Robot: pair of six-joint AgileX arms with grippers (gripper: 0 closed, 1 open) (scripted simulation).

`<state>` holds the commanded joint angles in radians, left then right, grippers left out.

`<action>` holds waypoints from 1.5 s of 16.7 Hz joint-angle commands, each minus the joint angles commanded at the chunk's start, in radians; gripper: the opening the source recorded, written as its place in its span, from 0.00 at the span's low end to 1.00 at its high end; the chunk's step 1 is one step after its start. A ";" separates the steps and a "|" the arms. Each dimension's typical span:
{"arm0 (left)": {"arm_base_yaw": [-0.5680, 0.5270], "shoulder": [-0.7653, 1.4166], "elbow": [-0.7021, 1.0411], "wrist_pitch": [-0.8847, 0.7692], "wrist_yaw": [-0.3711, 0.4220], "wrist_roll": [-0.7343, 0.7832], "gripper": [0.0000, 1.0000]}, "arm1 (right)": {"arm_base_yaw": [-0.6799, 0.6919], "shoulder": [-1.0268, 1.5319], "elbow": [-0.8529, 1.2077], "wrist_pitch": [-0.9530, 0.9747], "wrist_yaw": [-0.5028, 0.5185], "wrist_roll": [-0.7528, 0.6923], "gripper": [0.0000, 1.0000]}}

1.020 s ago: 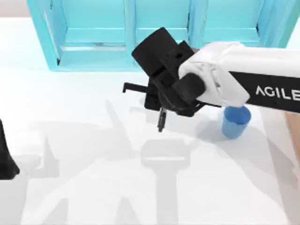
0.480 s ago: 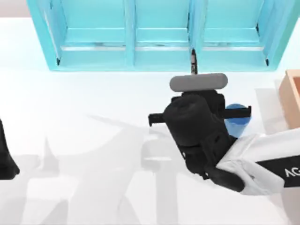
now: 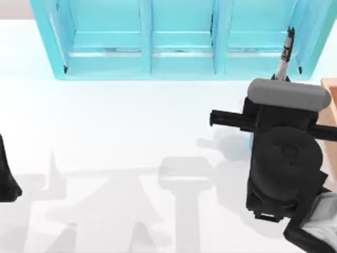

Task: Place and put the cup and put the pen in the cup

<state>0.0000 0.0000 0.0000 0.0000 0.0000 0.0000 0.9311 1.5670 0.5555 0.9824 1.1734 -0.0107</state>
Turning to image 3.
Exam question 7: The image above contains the pale grey rounded box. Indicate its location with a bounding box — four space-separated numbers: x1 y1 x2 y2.
246 78 332 112

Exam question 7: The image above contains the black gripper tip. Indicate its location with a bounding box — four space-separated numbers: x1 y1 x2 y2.
0 134 23 203

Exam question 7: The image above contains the light blue rack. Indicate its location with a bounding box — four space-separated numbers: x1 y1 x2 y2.
29 0 337 81

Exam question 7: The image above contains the shallow salmon-coloured box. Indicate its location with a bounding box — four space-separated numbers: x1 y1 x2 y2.
314 77 337 172

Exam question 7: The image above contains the white and black marker pen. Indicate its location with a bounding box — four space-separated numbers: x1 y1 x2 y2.
274 25 296 81

